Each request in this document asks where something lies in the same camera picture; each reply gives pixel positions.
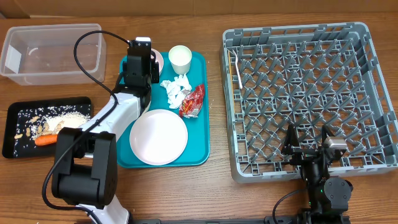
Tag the crumpled white napkin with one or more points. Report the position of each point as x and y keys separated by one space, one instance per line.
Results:
x=177 y=90

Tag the peanuts and rice pile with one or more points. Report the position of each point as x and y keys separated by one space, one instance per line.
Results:
x=44 y=121

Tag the red snack wrapper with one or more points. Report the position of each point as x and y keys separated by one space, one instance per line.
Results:
x=192 y=103

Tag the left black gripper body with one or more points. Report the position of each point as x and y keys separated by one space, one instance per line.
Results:
x=153 y=76

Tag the grey dishwasher rack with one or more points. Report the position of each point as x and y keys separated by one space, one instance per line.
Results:
x=308 y=76

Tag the clear plastic bin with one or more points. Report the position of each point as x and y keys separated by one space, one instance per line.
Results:
x=43 y=55

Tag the white bowl with scraps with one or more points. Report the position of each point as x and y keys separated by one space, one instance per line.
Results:
x=159 y=59

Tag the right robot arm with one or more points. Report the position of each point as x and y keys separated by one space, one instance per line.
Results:
x=328 y=196

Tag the black plastic tray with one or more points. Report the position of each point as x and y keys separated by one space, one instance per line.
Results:
x=10 y=129

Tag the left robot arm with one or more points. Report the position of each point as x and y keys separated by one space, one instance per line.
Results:
x=85 y=170

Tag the wooden chopstick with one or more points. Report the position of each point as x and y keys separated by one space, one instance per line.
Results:
x=230 y=70

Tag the white round plate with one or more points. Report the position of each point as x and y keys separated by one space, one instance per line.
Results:
x=158 y=137

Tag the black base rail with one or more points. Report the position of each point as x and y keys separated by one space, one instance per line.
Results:
x=266 y=220

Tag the orange carrot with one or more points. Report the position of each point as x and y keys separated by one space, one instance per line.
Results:
x=46 y=140

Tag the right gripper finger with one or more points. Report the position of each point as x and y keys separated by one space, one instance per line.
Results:
x=291 y=139
x=327 y=136

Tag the white paper cup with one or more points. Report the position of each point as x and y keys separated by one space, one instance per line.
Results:
x=180 y=58

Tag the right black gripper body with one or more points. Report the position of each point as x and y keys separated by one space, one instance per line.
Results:
x=301 y=155

